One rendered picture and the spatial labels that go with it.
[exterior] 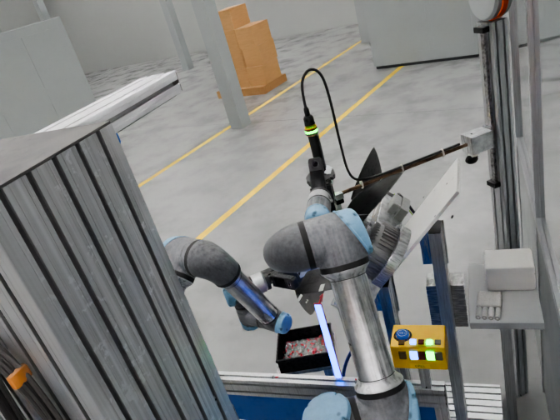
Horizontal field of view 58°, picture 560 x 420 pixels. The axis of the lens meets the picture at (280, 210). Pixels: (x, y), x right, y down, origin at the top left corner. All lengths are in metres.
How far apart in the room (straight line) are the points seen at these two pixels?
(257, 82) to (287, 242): 8.89
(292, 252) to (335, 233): 0.10
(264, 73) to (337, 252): 8.80
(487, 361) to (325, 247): 2.04
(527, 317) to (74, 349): 1.59
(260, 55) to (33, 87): 4.09
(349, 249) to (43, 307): 0.66
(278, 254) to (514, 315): 1.10
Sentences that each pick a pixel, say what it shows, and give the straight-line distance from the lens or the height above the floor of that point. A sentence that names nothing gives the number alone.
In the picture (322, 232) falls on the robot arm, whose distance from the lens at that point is 1.12.
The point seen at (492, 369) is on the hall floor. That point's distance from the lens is 3.01.
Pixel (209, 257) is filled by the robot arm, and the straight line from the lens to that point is 1.50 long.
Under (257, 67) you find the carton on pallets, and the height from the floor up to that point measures 0.48.
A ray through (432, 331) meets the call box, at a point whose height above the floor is 1.07.
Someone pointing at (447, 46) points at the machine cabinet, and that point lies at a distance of 8.93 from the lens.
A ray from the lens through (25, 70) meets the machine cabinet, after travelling 7.77.
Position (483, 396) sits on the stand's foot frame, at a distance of 2.78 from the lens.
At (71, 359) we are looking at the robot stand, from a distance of 0.74.
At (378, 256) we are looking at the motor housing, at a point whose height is 1.12.
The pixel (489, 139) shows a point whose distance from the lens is 2.04.
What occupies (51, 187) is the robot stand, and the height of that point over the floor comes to 1.99.
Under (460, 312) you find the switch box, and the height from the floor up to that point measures 0.70.
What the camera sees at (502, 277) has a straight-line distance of 2.07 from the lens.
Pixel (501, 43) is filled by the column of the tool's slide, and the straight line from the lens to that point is 1.98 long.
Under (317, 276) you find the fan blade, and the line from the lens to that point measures 1.78.
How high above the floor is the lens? 2.17
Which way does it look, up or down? 26 degrees down
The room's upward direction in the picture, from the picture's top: 17 degrees counter-clockwise
